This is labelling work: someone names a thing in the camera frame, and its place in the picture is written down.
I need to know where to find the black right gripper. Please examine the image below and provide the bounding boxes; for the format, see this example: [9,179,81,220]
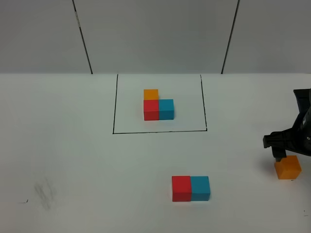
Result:
[263,114,311,162]

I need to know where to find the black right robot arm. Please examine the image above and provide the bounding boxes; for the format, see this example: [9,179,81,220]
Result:
[263,89,311,162]

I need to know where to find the template blue cube block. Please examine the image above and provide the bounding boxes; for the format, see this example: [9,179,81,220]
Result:
[158,99,174,120]

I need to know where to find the template orange cube block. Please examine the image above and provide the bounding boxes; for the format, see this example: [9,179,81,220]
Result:
[143,89,159,100]

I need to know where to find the template red cube block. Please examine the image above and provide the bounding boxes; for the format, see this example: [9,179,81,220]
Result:
[143,100,159,121]

